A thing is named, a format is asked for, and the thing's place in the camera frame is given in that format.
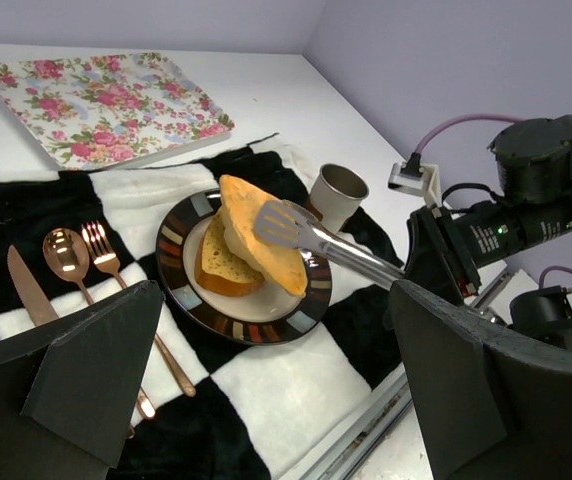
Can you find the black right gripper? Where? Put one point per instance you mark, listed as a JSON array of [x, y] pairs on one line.
[[484, 234]]

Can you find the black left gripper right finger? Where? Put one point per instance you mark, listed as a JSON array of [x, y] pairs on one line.
[[490, 402]]

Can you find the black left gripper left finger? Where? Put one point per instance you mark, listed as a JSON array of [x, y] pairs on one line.
[[68, 388]]

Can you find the orange croissant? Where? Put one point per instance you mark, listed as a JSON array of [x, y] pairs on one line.
[[241, 202]]

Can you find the silver metal tongs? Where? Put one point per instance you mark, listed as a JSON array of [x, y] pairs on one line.
[[291, 226]]

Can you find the bread slice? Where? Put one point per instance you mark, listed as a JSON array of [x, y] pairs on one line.
[[220, 271]]

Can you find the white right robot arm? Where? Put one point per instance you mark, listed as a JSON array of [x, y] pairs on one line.
[[448, 247]]

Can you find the copper knife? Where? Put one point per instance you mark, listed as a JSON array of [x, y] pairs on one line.
[[29, 291]]

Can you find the metal cup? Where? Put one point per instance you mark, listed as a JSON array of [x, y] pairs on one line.
[[335, 195]]

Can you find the black white checkered placemat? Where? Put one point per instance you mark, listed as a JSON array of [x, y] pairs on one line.
[[258, 410]]

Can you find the copper spoon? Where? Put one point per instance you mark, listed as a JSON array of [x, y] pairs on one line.
[[66, 255]]

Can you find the copper fork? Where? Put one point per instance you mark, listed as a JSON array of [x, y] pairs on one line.
[[106, 260]]

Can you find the striped rim ceramic plate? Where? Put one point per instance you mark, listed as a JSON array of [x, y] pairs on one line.
[[268, 316]]

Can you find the floral rectangular tray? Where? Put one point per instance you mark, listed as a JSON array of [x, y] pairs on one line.
[[99, 111]]

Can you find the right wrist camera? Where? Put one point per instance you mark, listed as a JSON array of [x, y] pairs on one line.
[[416, 178]]

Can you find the aluminium rail frame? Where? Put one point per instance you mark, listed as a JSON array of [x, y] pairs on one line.
[[381, 439]]

